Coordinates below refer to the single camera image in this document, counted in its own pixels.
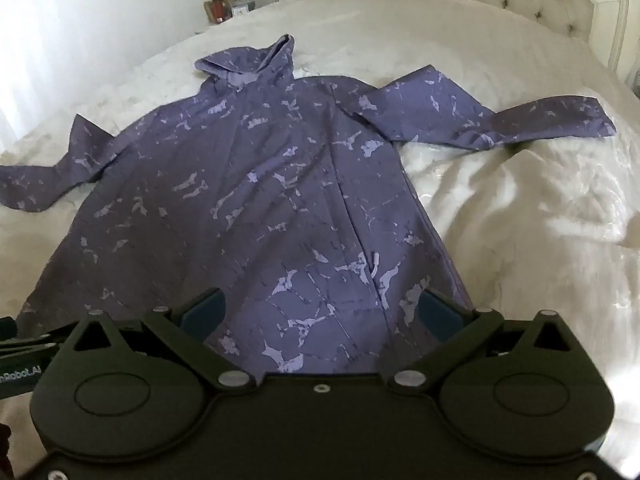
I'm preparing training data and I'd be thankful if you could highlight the purple patterned hooded garment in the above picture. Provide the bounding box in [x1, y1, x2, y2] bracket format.
[1, 36, 615, 375]

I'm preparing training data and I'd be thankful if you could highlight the white bed duvet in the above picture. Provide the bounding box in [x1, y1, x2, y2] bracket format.
[1, 0, 639, 477]

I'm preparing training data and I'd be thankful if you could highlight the red picture frame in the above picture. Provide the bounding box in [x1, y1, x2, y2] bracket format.
[203, 0, 232, 24]

